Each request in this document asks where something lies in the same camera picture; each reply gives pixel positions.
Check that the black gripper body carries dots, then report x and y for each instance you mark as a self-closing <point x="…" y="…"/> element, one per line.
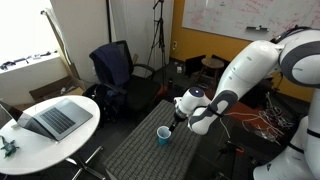
<point x="179" y="118"/>

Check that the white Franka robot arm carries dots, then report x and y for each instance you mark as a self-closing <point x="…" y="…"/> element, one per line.
<point x="260" y="63"/>

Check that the teal blue plastic cup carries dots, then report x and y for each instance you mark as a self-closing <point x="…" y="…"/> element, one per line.
<point x="163" y="138"/>

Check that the black mesh office chair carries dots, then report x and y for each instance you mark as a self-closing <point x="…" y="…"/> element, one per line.
<point x="140" y="91"/>

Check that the black flat panel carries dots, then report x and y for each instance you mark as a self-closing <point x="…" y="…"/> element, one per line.
<point x="195" y="65"/>

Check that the round wooden stool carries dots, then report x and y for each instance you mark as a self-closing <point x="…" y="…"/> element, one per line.
<point x="212" y="63"/>

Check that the grey open laptop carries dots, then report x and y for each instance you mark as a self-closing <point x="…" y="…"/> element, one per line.
<point x="56" y="120"/>

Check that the whiteboard eraser tray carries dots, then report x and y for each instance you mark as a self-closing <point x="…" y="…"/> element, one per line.
<point x="257" y="28"/>

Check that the open cardboard box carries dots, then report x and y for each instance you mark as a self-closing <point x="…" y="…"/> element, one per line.
<point x="50" y="88"/>

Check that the round white table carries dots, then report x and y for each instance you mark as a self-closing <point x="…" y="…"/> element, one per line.
<point x="40" y="153"/>

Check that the leaning long board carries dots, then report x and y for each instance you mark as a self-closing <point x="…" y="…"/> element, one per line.
<point x="61" y="46"/>

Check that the white window counter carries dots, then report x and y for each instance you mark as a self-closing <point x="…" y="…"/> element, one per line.
<point x="30" y="78"/>

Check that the green toy lizard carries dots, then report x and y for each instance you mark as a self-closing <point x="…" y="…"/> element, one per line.
<point x="8" y="146"/>

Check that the black camera tripod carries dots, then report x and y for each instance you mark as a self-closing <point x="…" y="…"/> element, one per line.
<point x="161" y="36"/>

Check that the wall whiteboard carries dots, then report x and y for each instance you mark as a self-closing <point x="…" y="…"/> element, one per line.
<point x="240" y="16"/>

